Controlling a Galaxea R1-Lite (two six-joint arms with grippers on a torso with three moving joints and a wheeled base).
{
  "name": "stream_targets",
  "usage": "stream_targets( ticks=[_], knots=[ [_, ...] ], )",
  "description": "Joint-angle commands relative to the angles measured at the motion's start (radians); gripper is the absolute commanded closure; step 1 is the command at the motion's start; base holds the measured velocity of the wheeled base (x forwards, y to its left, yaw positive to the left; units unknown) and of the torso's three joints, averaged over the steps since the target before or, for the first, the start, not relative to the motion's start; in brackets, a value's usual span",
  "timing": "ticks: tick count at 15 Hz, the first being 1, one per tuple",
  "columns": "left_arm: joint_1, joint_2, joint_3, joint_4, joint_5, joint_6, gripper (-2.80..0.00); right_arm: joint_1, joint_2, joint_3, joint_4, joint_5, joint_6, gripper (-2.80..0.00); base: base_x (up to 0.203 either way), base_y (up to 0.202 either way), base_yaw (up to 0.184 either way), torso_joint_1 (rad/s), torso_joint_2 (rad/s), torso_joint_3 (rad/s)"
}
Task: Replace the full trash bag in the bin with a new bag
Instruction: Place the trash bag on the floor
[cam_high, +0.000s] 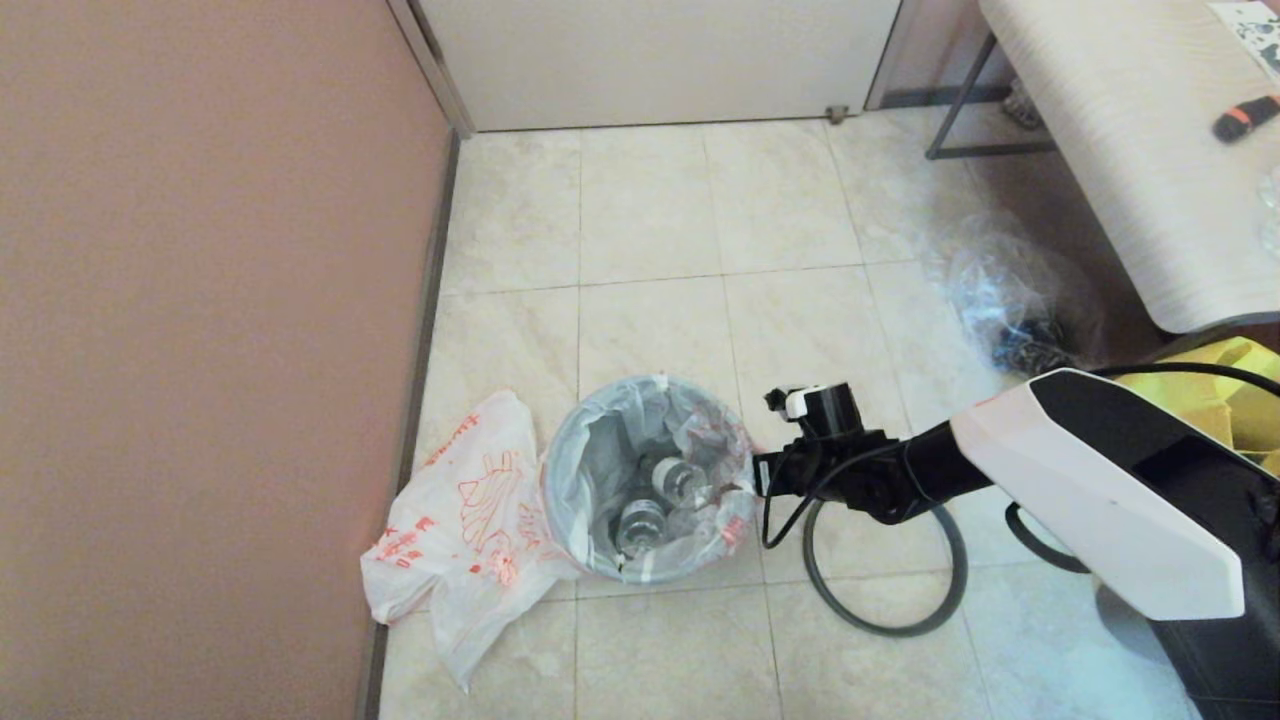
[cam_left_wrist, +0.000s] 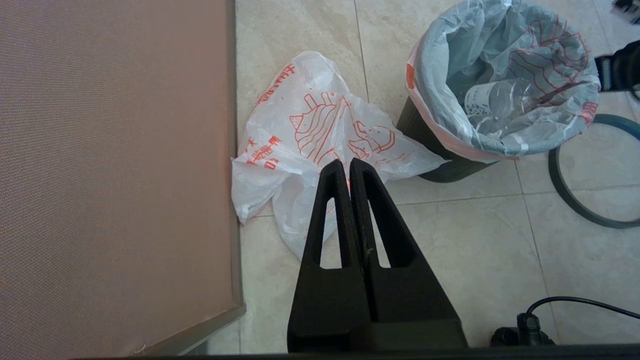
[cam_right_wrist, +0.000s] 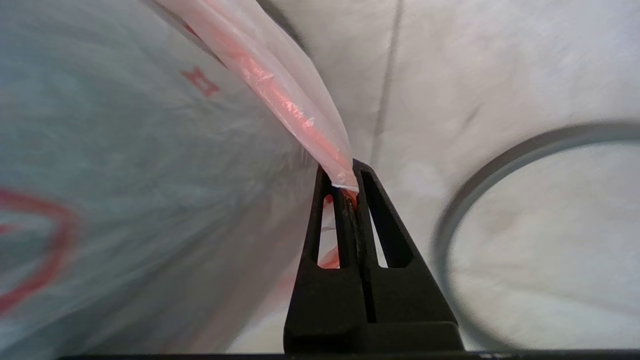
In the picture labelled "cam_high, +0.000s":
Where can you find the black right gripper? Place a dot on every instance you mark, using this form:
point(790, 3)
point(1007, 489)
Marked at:
point(860, 475)

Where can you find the red-printed trash bag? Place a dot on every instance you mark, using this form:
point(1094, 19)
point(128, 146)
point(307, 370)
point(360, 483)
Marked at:
point(590, 450)

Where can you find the white red-printed plastic bag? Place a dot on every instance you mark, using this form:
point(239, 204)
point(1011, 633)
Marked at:
point(470, 500)

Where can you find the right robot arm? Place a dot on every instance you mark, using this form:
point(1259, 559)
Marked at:
point(1100, 480)

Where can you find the clear crumpled plastic bag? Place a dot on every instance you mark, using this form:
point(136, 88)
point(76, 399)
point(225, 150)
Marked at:
point(1000, 290)

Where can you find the yellow fabric tote bag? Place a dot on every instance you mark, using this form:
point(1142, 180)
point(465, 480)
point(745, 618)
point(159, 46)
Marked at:
point(1230, 400)

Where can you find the clear plastic bottle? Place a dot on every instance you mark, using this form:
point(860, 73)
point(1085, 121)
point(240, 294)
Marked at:
point(640, 522)
point(680, 478)

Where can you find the small metal door stopper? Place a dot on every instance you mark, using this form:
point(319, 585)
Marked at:
point(838, 115)

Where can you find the white door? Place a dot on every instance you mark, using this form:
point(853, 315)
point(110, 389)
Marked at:
point(650, 60)

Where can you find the small white grey object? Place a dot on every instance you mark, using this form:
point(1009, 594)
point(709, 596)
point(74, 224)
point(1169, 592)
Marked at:
point(1022, 105)

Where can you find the beige table with metal legs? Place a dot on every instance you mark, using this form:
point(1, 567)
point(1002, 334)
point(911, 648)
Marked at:
point(1130, 150)

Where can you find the black orange marker pen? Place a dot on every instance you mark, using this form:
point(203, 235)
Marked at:
point(1245, 118)

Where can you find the pink fabric partition panel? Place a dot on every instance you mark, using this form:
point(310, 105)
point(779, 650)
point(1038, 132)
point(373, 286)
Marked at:
point(200, 300)

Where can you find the white printed paper sheet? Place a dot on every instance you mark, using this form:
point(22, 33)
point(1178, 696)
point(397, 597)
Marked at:
point(1255, 30)

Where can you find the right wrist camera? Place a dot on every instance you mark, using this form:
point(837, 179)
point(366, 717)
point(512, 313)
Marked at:
point(830, 408)

